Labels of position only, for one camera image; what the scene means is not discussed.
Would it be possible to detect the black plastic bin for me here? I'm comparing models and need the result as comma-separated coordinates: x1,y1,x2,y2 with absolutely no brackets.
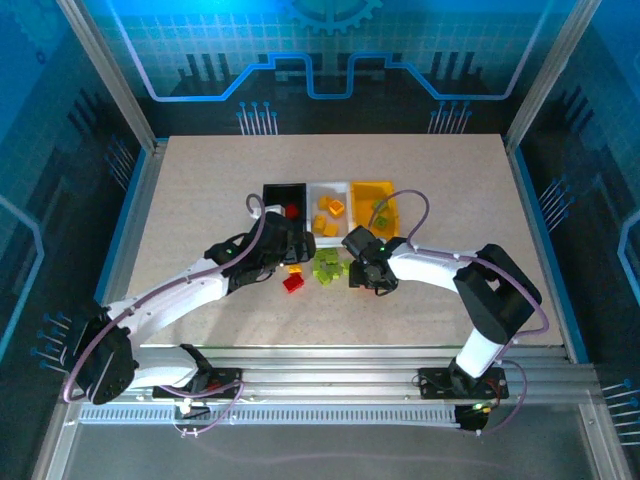
262,181,309,236

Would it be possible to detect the white plastic bin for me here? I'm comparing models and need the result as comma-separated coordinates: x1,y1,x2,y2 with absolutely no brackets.
305,180,354,247

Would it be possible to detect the yellow plastic bin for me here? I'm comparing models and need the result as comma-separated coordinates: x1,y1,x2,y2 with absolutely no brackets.
349,179,404,239

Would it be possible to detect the black connector board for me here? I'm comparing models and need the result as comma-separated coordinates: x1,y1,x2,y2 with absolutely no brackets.
453,399,496,435

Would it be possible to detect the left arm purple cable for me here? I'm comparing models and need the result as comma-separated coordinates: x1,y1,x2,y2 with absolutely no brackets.
62,192,266,436

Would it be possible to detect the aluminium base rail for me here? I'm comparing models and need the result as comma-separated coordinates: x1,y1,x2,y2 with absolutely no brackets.
134,344,599,404

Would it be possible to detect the white slotted cable duct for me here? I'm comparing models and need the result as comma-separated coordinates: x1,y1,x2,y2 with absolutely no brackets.
79,403,462,427

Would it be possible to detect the aluminium frame post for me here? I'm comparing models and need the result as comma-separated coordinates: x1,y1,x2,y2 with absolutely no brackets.
54,0,169,154
502,0,606,154

